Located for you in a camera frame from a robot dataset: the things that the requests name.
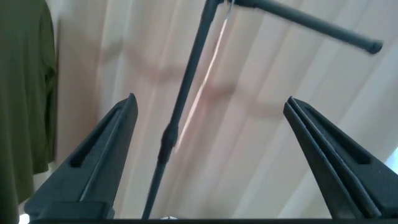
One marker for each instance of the green long-sleeved shirt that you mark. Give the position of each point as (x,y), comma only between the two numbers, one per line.
(21,93)

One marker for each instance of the beige curtain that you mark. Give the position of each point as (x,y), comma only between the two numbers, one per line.
(264,77)

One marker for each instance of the black clothes rack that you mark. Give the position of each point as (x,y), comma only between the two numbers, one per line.
(186,84)

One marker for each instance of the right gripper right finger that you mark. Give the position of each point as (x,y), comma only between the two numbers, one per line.
(342,174)

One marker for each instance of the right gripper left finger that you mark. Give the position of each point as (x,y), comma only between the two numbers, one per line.
(93,168)

